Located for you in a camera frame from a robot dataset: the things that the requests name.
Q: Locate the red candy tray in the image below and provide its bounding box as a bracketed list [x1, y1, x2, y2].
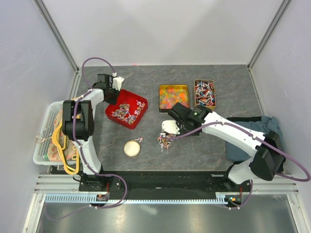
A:
[105, 89, 148, 130]

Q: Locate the round wooden jar lid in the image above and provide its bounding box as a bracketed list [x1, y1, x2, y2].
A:
[123, 140, 140, 157]

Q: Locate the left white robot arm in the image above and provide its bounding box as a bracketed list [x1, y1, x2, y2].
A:
[62, 73, 124, 191]

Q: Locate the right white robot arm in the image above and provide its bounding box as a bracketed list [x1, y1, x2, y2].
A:
[161, 102, 284, 191]

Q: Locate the gold gummy tin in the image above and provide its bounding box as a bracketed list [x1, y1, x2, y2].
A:
[159, 84, 190, 113]

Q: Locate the gold lollipop tin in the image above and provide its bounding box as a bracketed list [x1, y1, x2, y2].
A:
[194, 80, 217, 110]

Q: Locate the clear glass jar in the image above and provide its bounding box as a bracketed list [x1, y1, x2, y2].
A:
[157, 132, 175, 152]

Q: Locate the stray swirl lollipop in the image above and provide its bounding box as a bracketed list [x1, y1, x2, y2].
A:
[135, 137, 143, 143]

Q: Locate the patterned pink cloth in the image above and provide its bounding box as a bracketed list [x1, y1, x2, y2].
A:
[48, 109, 78, 162]

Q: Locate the yellow clothes hanger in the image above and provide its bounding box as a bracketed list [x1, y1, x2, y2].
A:
[52, 109, 80, 175]

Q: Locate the folded blue-grey cloth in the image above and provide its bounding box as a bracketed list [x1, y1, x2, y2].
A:
[225, 116, 286, 162]

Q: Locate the white plastic basket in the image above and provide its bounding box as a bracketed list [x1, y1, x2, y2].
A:
[33, 100, 97, 166]

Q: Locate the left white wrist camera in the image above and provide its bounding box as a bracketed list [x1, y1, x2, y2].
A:
[112, 76, 124, 91]

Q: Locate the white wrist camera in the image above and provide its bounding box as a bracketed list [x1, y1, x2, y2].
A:
[161, 120, 180, 135]
[112, 76, 124, 91]

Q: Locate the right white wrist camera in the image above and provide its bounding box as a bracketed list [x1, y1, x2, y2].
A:
[161, 120, 180, 135]

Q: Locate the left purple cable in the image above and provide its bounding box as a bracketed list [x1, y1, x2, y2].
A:
[43, 57, 128, 221]

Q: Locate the purple cable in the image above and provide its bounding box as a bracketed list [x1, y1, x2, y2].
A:
[43, 57, 128, 221]
[167, 121, 311, 211]

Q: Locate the grey slotted cable duct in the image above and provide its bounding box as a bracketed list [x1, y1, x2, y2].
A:
[45, 194, 228, 204]

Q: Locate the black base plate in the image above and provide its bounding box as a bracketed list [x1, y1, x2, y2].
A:
[79, 171, 251, 200]

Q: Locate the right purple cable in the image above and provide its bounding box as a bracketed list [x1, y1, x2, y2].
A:
[167, 121, 311, 211]

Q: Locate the aluminium frame rail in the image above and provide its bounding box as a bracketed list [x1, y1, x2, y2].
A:
[34, 174, 299, 195]

